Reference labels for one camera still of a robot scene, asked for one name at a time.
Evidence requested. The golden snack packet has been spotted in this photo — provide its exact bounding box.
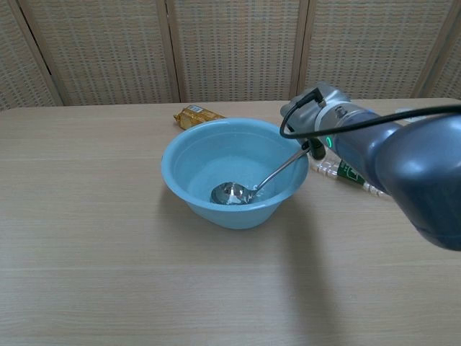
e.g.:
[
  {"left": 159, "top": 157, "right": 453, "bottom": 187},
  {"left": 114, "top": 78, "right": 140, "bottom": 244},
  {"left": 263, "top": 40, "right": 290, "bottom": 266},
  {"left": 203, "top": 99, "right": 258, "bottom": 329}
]
[{"left": 173, "top": 104, "right": 228, "bottom": 131}]

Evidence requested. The light blue plastic basin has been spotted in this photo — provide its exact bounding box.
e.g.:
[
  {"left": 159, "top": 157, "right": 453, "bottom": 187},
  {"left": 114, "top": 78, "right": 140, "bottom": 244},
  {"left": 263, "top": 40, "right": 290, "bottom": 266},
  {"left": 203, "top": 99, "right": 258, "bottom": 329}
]
[{"left": 161, "top": 117, "right": 310, "bottom": 231}]

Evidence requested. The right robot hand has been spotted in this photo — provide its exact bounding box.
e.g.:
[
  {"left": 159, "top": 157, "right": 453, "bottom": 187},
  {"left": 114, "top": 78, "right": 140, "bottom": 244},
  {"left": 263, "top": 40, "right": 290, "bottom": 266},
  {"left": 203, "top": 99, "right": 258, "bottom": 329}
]
[{"left": 279, "top": 81, "right": 352, "bottom": 161}]

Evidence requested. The clear bottle with green label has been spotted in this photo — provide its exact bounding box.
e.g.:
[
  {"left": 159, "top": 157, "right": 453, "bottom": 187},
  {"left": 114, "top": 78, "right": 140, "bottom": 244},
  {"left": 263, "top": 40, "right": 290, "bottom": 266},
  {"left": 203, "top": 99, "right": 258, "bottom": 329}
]
[{"left": 310, "top": 157, "right": 388, "bottom": 198}]

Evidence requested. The black cable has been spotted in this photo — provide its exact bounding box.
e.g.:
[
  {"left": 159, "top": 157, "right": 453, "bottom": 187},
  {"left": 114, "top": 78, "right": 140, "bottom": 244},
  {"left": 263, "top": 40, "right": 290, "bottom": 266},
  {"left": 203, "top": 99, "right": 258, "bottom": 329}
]
[{"left": 279, "top": 87, "right": 461, "bottom": 140}]

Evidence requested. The stainless steel ladle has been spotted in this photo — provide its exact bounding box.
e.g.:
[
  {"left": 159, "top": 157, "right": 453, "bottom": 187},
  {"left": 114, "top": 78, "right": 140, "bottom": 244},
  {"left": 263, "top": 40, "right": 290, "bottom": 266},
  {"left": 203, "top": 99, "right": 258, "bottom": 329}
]
[{"left": 210, "top": 143, "right": 311, "bottom": 207}]

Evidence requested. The woven rattan screen panel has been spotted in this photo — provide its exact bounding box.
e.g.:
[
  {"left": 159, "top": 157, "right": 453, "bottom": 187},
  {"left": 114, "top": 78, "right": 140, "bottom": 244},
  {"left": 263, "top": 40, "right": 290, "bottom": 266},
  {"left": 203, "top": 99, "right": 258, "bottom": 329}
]
[
  {"left": 0, "top": 0, "right": 62, "bottom": 112},
  {"left": 414, "top": 0, "right": 461, "bottom": 101},
  {"left": 295, "top": 0, "right": 455, "bottom": 102},
  {"left": 10, "top": 0, "right": 182, "bottom": 107},
  {"left": 164, "top": 0, "right": 310, "bottom": 105}
]

